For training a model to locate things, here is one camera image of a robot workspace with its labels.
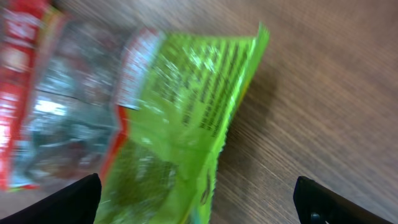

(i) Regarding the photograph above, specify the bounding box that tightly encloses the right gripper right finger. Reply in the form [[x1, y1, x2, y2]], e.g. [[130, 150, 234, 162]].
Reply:
[[293, 176, 392, 224]]

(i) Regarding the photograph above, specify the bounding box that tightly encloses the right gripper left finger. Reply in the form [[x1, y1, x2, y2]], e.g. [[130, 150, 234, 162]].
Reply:
[[1, 173, 102, 224]]

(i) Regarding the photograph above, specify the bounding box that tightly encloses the green gummy candy bag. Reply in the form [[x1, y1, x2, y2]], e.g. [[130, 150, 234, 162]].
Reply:
[[6, 21, 269, 223]]

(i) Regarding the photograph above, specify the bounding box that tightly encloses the red chocolate wafer bar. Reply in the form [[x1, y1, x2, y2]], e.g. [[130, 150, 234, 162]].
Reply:
[[1, 0, 50, 190]]

